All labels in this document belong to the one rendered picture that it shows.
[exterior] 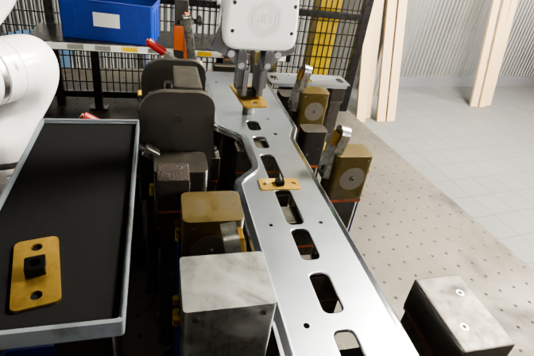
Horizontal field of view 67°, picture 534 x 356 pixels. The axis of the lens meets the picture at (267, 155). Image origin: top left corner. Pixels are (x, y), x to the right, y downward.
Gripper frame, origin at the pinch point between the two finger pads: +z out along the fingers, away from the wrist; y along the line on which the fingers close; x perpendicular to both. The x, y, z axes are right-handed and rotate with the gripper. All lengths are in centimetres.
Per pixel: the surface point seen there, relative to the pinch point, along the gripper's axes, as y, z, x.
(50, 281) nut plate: -24.9, 9.5, -24.5
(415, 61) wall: 301, 93, 305
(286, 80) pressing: 36, 25, 66
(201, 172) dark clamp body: -5.6, 17.6, 3.1
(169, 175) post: -11.3, 15.6, -0.1
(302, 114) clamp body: 33, 28, 44
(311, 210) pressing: 14.9, 25.5, -0.8
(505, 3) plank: 354, 19, 267
